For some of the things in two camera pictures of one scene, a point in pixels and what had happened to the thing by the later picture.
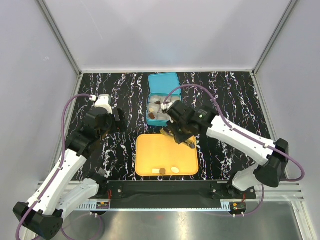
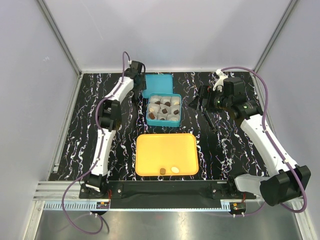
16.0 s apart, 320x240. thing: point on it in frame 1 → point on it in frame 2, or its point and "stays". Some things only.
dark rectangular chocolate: (151, 115) stays
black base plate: (171, 194) stays
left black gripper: (118, 125) → (141, 86)
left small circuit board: (101, 205) stays
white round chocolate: (175, 169) stays
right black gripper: (179, 138) → (206, 92)
